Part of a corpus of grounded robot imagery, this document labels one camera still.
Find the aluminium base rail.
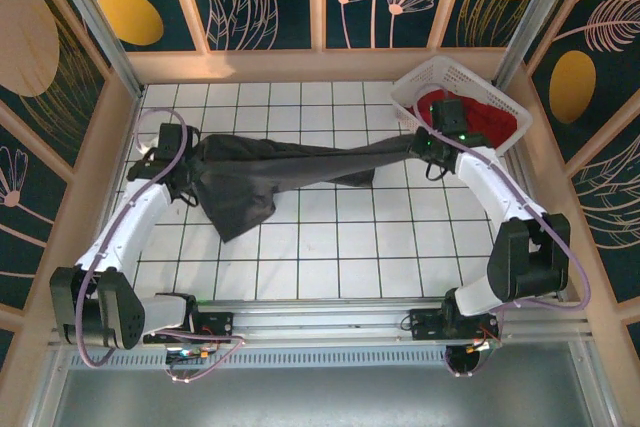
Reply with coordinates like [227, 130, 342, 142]
[49, 296, 594, 348]

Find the small controller board with wires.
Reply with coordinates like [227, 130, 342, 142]
[167, 344, 221, 363]
[467, 334, 502, 356]

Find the aluminium side rail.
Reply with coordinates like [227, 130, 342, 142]
[502, 150, 540, 228]

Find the black t-shirt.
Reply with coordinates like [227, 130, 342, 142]
[167, 132, 421, 244]

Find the grey metal plate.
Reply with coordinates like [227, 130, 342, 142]
[49, 366, 616, 427]

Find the red t-shirt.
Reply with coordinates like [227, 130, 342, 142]
[410, 89, 519, 151]

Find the perforated metal strip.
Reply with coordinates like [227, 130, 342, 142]
[67, 349, 594, 371]

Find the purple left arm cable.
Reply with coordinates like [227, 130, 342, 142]
[74, 107, 246, 384]

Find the white plastic laundry basket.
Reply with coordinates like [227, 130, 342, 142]
[389, 55, 533, 157]

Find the aluminium corner post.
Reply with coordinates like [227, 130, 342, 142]
[42, 0, 146, 98]
[492, 0, 586, 88]

